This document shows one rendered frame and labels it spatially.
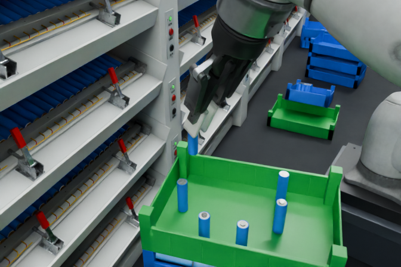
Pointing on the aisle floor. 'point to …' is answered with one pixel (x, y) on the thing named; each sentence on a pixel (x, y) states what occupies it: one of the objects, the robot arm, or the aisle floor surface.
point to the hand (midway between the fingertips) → (200, 116)
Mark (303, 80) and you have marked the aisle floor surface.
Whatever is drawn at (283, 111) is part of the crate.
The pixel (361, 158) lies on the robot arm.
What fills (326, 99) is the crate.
